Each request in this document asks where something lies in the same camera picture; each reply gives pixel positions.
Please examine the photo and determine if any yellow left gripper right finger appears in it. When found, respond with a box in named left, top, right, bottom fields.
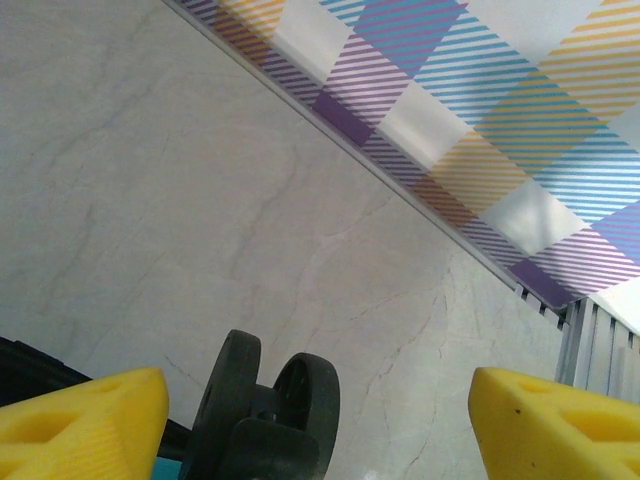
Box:
left=469, top=367, right=640, bottom=480

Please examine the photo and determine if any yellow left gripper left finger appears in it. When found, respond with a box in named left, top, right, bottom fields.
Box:
left=0, top=366, right=170, bottom=480

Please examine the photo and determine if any aluminium frame profile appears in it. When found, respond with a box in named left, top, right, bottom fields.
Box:
left=514, top=282, right=640, bottom=406

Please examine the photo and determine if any checkered striped cloth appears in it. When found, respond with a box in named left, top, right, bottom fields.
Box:
left=164, top=0, right=640, bottom=314

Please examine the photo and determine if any blue hard-shell suitcase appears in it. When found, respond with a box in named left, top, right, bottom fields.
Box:
left=0, top=328, right=342, bottom=480

